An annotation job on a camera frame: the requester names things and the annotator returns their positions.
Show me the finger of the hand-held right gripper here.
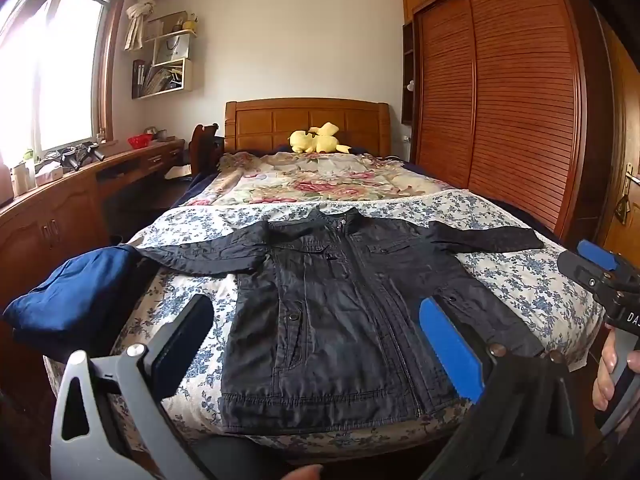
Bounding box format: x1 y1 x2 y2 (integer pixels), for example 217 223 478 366
556 250 611 301
575 239 638 276

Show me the wooden bed headboard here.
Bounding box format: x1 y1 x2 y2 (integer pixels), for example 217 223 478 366
224 100 392 157

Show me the yellow plush toy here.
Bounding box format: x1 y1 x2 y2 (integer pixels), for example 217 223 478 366
289 122 352 155

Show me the wooden bed with floral bedding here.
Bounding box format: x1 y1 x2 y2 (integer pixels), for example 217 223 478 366
45 189 606 461

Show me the white wall shelf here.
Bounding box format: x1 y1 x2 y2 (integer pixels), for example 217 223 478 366
131 10 198 100

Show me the person's right hand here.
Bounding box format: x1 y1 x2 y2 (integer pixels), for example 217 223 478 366
592 331 640 412

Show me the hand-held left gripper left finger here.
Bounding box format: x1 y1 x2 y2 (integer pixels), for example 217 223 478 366
50 294 215 480

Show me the wooden desk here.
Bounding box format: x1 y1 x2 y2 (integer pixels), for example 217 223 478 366
0 139 186 311

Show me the black device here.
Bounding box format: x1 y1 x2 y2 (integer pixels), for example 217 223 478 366
59 143 106 171

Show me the brass door handle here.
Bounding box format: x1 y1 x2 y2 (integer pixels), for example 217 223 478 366
617 162 640 226

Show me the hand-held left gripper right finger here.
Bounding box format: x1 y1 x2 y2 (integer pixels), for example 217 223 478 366
419 297 586 436

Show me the black jacket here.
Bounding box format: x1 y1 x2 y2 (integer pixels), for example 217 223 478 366
131 207 546 433

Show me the wooden chair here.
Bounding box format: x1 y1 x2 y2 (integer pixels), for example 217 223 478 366
187 122 223 181

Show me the window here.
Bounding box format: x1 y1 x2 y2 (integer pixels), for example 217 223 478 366
0 0 131 161

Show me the white paper bag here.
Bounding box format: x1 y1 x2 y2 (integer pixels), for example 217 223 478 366
152 30 192 63

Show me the navy folded cloth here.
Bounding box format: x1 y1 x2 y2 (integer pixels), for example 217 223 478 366
2 245 146 361

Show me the tied beige curtain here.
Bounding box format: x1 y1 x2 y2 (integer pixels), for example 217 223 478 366
124 0 166 52

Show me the white mug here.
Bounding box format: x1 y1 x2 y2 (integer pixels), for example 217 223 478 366
11 162 36 197

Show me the wooden door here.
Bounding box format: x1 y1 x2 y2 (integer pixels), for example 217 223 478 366
600 25 640 266

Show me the person's left hand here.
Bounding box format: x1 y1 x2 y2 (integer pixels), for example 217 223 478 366
279 464 324 480

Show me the pink floral quilt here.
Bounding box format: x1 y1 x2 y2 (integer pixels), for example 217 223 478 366
177 151 456 207

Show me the wooden slatted wardrobe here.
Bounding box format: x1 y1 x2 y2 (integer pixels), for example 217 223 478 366
401 0 616 246

